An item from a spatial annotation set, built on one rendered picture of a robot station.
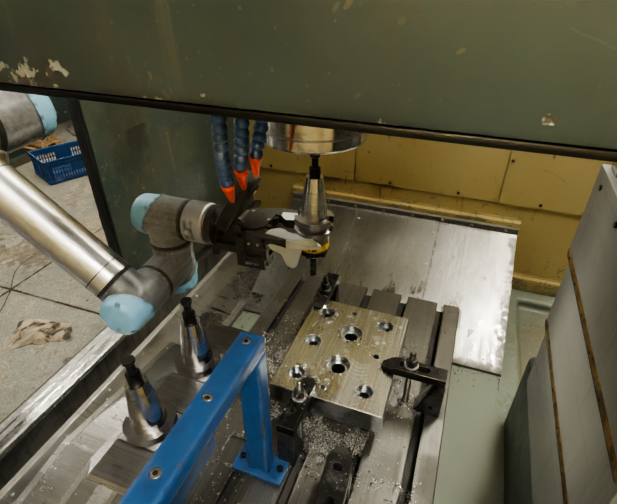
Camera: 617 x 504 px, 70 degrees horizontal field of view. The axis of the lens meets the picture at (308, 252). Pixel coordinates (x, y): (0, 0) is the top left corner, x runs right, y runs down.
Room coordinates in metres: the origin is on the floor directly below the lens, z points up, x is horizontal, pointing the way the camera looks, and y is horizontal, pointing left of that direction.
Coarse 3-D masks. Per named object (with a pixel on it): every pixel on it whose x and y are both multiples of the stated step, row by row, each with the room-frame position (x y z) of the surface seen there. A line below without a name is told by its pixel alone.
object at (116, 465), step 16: (112, 448) 0.31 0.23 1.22; (128, 448) 0.31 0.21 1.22; (144, 448) 0.31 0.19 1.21; (96, 464) 0.29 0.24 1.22; (112, 464) 0.29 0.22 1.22; (128, 464) 0.29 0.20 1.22; (144, 464) 0.29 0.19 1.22; (96, 480) 0.27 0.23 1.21; (112, 480) 0.27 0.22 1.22; (128, 480) 0.27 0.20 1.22
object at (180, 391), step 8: (168, 376) 0.42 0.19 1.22; (176, 376) 0.42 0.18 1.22; (160, 384) 0.40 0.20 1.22; (168, 384) 0.40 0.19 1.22; (176, 384) 0.40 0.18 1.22; (184, 384) 0.40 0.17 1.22; (192, 384) 0.40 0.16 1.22; (200, 384) 0.40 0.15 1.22; (160, 392) 0.39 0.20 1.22; (168, 392) 0.39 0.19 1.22; (176, 392) 0.39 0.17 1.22; (184, 392) 0.39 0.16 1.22; (192, 392) 0.39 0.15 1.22; (168, 400) 0.38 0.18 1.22; (176, 400) 0.38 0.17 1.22; (184, 400) 0.38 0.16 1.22; (176, 408) 0.37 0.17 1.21; (184, 408) 0.37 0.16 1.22
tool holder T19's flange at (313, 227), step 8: (296, 216) 0.62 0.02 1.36; (328, 216) 0.62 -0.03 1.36; (296, 224) 0.61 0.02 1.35; (304, 224) 0.59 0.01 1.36; (312, 224) 0.59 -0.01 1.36; (320, 224) 0.59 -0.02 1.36; (328, 224) 0.60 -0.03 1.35; (296, 232) 0.61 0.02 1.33; (304, 232) 0.60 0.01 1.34; (312, 232) 0.60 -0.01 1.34; (320, 232) 0.60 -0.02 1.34; (328, 232) 0.60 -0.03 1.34
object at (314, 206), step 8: (320, 176) 0.62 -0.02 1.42; (312, 184) 0.61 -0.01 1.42; (320, 184) 0.61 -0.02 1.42; (304, 192) 0.62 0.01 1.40; (312, 192) 0.61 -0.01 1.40; (320, 192) 0.61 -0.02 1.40; (304, 200) 0.61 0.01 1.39; (312, 200) 0.60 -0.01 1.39; (320, 200) 0.61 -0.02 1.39; (304, 208) 0.61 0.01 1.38; (312, 208) 0.60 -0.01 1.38; (320, 208) 0.61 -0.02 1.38; (304, 216) 0.61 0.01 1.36; (312, 216) 0.60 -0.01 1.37; (320, 216) 0.60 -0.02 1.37
